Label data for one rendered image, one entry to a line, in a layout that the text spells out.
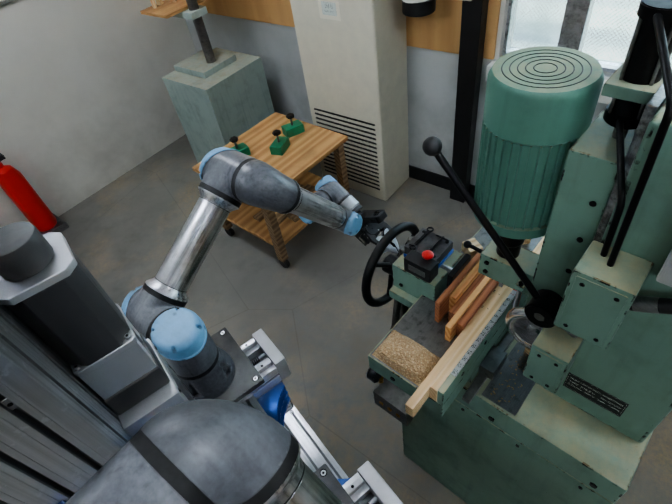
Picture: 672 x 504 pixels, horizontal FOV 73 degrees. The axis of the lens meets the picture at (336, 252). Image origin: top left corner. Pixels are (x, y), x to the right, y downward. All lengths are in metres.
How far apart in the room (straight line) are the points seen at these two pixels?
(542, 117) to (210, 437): 0.64
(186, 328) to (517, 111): 0.82
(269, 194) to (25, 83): 2.56
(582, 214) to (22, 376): 0.82
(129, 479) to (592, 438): 0.98
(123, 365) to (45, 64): 2.95
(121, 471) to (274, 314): 1.96
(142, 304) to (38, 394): 0.66
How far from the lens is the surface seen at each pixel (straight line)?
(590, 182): 0.84
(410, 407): 1.02
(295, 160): 2.43
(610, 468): 1.20
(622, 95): 0.79
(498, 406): 1.20
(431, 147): 0.83
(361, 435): 2.02
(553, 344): 0.97
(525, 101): 0.79
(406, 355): 1.08
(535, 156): 0.84
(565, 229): 0.91
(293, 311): 2.39
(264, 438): 0.51
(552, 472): 1.30
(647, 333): 0.96
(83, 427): 0.65
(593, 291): 0.80
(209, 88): 2.98
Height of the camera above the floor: 1.87
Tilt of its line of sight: 46 degrees down
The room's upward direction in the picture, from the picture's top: 11 degrees counter-clockwise
